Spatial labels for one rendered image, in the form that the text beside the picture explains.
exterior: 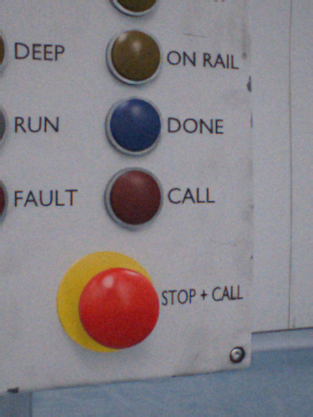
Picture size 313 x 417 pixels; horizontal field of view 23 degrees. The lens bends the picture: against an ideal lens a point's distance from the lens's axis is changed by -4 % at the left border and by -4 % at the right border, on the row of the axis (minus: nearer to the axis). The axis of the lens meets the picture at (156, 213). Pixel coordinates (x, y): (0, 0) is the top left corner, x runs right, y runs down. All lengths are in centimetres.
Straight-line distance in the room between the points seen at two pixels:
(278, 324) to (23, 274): 394
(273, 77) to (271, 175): 52
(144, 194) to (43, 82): 8
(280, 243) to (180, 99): 384
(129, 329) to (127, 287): 2
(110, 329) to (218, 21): 17
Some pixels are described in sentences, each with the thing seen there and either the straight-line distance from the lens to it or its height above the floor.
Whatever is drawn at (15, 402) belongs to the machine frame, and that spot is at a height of 82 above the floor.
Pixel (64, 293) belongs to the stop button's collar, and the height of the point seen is 89.
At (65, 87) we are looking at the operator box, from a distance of 39.
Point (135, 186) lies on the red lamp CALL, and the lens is 39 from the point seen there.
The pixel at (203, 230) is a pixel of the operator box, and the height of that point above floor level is 92.
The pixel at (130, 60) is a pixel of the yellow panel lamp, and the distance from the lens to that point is 40.
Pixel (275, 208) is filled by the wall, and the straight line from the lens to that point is 421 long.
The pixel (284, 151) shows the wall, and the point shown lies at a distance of 424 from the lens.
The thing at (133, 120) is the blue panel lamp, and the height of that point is 98.
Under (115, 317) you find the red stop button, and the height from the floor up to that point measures 88.
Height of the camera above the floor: 95
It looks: 3 degrees down
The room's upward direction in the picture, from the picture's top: straight up
